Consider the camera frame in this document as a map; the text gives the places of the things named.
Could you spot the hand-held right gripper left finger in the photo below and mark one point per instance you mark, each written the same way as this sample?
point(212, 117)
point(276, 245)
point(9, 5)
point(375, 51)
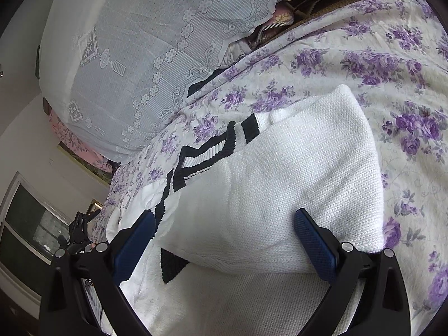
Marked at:
point(134, 243)

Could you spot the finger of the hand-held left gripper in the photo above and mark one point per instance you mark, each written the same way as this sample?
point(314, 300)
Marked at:
point(84, 218)

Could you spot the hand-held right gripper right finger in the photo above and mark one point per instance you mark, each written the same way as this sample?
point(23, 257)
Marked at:
point(313, 245)

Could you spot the white knit sweater black stripes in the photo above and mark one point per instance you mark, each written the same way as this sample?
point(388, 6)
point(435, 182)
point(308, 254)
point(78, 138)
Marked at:
point(280, 182)

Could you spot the window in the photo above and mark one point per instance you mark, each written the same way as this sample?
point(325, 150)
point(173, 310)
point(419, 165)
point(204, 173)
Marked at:
point(24, 224)

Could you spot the black cloth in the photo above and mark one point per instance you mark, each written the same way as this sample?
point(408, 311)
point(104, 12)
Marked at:
point(201, 84)

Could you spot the white lace cover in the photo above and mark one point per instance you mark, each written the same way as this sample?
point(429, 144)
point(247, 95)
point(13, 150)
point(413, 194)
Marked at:
point(140, 52)

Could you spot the purple floral bedsheet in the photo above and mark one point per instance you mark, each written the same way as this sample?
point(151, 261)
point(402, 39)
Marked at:
point(350, 63)

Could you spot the pink striped cloth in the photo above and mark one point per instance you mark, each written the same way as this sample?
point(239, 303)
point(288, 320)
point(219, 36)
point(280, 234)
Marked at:
point(271, 24)

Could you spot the brown woven mat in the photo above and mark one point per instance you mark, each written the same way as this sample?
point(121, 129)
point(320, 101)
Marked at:
point(336, 0)

